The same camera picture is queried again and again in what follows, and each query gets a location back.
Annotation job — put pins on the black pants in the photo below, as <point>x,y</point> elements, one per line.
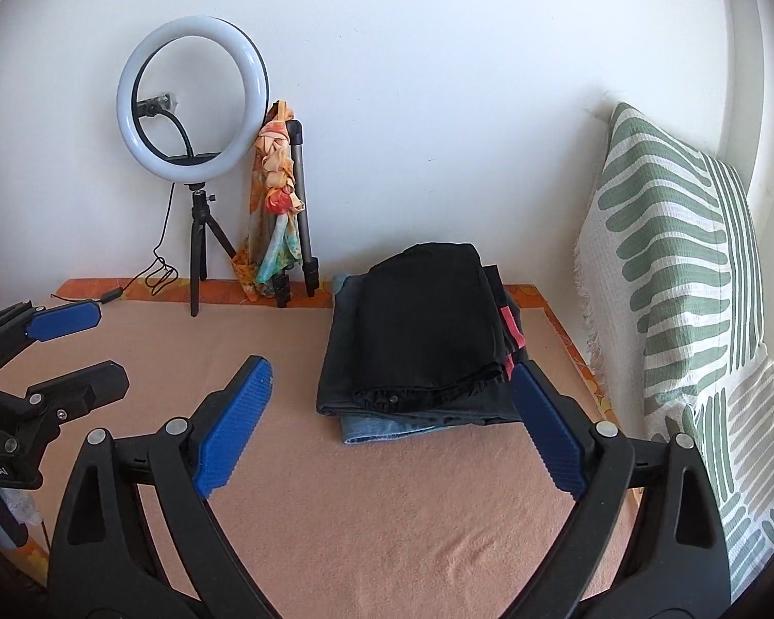
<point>426,316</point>

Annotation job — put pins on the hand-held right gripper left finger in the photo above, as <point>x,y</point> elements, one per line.
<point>232,425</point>

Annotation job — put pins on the peach bed blanket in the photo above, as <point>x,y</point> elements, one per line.
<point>361,516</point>

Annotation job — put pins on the black garment with pink label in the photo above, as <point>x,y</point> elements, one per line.
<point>513,329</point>

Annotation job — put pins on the black mini tripod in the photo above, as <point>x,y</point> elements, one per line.
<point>198,251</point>

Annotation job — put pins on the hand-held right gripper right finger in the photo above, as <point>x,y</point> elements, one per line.
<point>548,432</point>

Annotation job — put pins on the floral scarf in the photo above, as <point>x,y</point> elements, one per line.
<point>277,200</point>

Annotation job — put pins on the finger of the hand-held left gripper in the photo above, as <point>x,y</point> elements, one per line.
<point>64,322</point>
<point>84,393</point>

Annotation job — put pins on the striped green white pillow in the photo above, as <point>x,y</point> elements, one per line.
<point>671,238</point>

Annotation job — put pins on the silver tripod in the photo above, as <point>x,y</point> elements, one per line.
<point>304,219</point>

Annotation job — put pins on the blue folded jeans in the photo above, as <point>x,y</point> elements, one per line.
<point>374,429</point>

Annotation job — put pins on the dark grey folded pants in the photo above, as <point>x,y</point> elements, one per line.
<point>342,361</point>

